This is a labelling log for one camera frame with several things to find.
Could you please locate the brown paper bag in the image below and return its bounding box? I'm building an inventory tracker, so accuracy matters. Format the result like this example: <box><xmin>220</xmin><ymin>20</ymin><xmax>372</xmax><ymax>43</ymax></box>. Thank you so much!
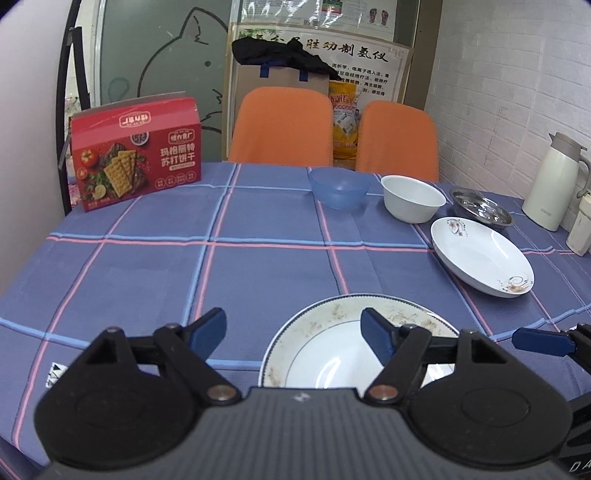
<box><xmin>235</xmin><ymin>65</ymin><xmax>329</xmax><ymax>109</ymax></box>

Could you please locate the orange chair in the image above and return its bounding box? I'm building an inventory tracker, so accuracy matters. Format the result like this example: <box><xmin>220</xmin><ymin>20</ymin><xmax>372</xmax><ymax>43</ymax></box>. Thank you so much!
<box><xmin>228</xmin><ymin>87</ymin><xmax>334</xmax><ymax>167</ymax></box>
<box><xmin>356</xmin><ymin>101</ymin><xmax>439</xmax><ymax>182</ymax></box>

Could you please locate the left orange chair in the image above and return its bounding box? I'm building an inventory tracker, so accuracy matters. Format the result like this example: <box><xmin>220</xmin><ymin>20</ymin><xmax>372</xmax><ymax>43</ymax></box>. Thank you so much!
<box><xmin>228</xmin><ymin>87</ymin><xmax>334</xmax><ymax>167</ymax></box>

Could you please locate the white thermos jug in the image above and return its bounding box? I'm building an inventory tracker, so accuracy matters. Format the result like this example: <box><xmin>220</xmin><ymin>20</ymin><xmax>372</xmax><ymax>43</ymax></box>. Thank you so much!
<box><xmin>522</xmin><ymin>132</ymin><xmax>590</xmax><ymax>231</ymax></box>

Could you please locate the white deep plate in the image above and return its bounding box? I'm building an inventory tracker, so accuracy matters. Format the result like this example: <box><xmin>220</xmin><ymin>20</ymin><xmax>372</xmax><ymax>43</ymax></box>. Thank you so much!
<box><xmin>431</xmin><ymin>217</ymin><xmax>535</xmax><ymax>298</ymax></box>

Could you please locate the floral rimmed white plate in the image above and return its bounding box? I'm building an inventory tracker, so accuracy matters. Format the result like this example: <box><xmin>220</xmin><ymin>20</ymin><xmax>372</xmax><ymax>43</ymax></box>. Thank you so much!
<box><xmin>259</xmin><ymin>294</ymin><xmax>459</xmax><ymax>394</ymax></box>

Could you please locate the black cloth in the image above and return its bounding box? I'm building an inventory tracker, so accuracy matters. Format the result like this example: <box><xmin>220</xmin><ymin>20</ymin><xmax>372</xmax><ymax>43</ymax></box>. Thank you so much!
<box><xmin>231</xmin><ymin>37</ymin><xmax>342</xmax><ymax>81</ymax></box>

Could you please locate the yellow snack bag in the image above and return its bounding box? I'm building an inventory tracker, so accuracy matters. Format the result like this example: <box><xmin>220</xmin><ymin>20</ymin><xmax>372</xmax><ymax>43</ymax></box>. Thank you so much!
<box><xmin>329</xmin><ymin>80</ymin><xmax>361</xmax><ymax>170</ymax></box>

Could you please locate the right orange chair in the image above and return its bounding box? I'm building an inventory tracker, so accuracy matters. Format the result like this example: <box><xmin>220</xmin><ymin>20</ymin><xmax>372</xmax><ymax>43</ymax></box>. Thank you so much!
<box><xmin>356</xmin><ymin>101</ymin><xmax>439</xmax><ymax>182</ymax></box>

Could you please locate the red cracker box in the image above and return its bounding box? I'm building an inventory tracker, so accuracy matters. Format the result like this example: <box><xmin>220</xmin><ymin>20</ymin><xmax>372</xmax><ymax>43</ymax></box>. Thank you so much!
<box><xmin>70</xmin><ymin>92</ymin><xmax>201</xmax><ymax>212</ymax></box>

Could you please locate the cream travel cup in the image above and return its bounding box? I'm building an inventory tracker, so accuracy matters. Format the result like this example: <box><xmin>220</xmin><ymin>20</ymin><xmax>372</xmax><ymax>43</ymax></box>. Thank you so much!
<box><xmin>566</xmin><ymin>193</ymin><xmax>591</xmax><ymax>256</ymax></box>

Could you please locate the black floor stand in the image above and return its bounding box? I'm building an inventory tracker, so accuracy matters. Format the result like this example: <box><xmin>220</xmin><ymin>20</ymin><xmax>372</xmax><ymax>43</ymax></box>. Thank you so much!
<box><xmin>55</xmin><ymin>0</ymin><xmax>91</xmax><ymax>215</ymax></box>

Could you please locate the blue plaid tablecloth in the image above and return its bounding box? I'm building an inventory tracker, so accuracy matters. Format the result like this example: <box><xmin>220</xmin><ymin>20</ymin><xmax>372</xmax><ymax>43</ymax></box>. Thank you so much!
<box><xmin>1</xmin><ymin>163</ymin><xmax>590</xmax><ymax>479</ymax></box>

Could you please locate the laminated info poster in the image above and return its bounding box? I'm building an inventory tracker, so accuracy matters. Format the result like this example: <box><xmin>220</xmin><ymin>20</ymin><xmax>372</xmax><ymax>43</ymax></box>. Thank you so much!
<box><xmin>239</xmin><ymin>0</ymin><xmax>398</xmax><ymax>41</ymax></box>

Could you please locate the stainless steel bowl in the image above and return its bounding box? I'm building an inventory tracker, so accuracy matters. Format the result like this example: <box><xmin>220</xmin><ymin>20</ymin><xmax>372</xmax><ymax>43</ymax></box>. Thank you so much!
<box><xmin>450</xmin><ymin>187</ymin><xmax>514</xmax><ymax>231</ymax></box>

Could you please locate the white ribbed bowl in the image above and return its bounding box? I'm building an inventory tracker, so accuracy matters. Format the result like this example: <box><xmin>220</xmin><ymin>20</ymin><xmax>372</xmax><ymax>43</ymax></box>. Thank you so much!
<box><xmin>381</xmin><ymin>175</ymin><xmax>446</xmax><ymax>224</ymax></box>

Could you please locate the blue plastic bowl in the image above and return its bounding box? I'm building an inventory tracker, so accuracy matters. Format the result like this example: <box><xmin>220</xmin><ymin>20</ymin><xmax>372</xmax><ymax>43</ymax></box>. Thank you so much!
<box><xmin>308</xmin><ymin>167</ymin><xmax>372</xmax><ymax>210</ymax></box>

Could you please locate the cat drawing glass board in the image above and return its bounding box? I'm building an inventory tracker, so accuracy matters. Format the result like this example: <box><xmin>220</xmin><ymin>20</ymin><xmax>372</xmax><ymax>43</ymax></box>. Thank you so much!
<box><xmin>96</xmin><ymin>0</ymin><xmax>231</xmax><ymax>162</ymax></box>

